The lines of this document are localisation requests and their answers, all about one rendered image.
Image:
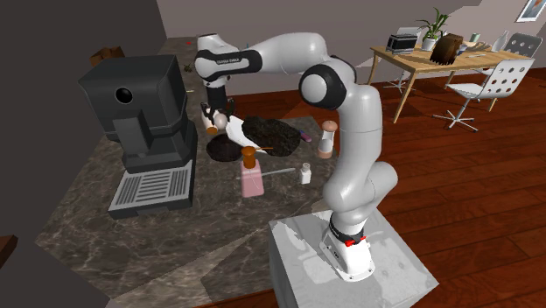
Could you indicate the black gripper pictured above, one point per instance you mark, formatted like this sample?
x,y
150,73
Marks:
x,y
217,98

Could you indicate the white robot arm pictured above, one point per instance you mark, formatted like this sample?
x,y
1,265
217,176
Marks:
x,y
354,128

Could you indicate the white bottle with orange end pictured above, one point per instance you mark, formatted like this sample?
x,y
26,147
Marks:
x,y
215,123

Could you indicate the small black round pan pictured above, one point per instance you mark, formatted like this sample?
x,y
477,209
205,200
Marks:
x,y
224,149

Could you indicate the small dark plant sprig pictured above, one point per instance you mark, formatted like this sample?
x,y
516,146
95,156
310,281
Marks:
x,y
187,67

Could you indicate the large black round trivet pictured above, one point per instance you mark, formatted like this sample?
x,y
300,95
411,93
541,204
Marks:
x,y
273,135

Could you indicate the black coffee machine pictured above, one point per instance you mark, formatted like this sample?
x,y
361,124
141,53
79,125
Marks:
x,y
145,123

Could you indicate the pink soap dispenser brown pump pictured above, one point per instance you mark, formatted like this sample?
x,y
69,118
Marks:
x,y
252,181

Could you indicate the grey thin rod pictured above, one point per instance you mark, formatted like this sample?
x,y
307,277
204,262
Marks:
x,y
277,172

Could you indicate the small white salt shaker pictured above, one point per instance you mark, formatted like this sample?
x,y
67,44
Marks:
x,y
305,174

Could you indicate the white and brown pepper mill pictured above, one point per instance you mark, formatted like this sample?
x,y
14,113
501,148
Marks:
x,y
327,140

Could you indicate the brown cardboard box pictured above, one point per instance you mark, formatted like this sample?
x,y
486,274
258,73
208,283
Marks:
x,y
106,54

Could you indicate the wooden dining table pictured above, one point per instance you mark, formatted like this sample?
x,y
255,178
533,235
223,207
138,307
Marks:
x,y
426,62

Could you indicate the grey robot stand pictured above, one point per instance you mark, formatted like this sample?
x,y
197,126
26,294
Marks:
x,y
396,273

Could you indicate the white perforated swivel chair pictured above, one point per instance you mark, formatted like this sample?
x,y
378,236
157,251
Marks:
x,y
494,81

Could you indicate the grey perforated chair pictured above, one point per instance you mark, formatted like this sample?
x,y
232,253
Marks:
x,y
522,43

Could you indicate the framed wall picture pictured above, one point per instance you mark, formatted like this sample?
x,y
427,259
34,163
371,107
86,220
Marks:
x,y
532,10

